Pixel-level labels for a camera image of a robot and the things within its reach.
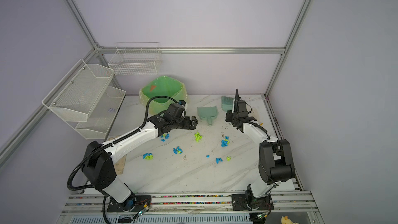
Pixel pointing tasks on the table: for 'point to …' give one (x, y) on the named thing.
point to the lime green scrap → (198, 137)
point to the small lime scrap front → (228, 158)
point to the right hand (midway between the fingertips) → (229, 112)
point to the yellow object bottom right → (286, 220)
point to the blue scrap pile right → (224, 143)
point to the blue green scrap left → (148, 156)
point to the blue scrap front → (218, 159)
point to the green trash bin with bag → (165, 86)
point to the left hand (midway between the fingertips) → (189, 122)
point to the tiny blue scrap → (208, 156)
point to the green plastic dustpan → (208, 112)
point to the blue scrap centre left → (178, 150)
